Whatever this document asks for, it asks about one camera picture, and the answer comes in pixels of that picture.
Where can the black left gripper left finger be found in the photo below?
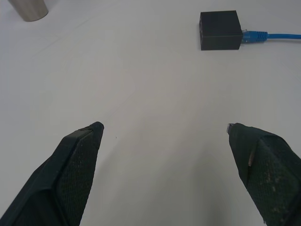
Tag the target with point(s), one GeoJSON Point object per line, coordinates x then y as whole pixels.
{"type": "Point", "coordinates": [68, 179]}

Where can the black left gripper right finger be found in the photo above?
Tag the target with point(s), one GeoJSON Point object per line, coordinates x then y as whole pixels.
{"type": "Point", "coordinates": [270, 179]}

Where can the black port box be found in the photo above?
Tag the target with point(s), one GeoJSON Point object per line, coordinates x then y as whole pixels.
{"type": "Point", "coordinates": [218, 30]}

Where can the silver metal cylinder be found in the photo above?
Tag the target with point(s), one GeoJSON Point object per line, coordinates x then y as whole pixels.
{"type": "Point", "coordinates": [29, 9]}

